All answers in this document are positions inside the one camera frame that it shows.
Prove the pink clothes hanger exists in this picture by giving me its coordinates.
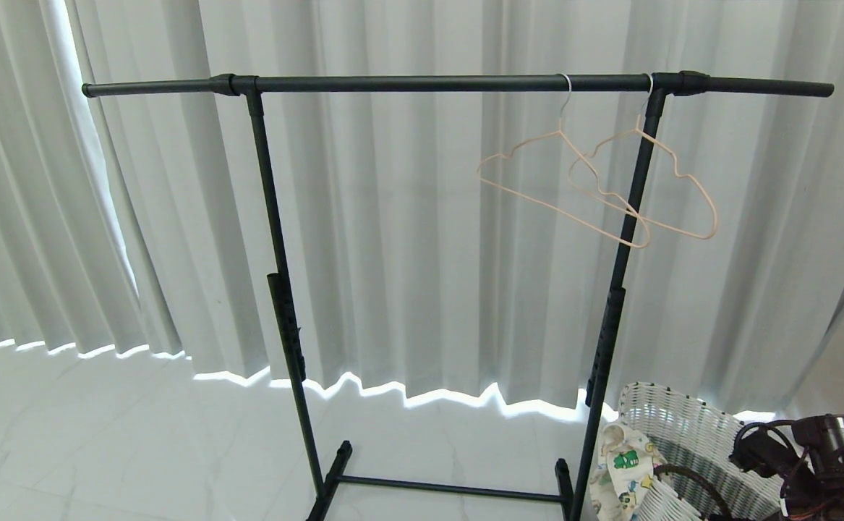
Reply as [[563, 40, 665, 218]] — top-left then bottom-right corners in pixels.
[[568, 75, 719, 240], [477, 74, 652, 250]]

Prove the black clothes rack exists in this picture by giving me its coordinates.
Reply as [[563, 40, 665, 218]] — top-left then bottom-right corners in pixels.
[[80, 70, 835, 521]]

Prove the white laundry basket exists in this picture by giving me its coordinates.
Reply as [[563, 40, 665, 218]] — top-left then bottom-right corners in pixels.
[[613, 382, 784, 521]]

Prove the cream printed garment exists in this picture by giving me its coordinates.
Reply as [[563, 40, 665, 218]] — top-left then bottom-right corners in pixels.
[[589, 423, 672, 521]]

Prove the black cable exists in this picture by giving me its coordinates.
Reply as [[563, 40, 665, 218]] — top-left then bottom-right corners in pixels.
[[735, 421, 800, 454]]

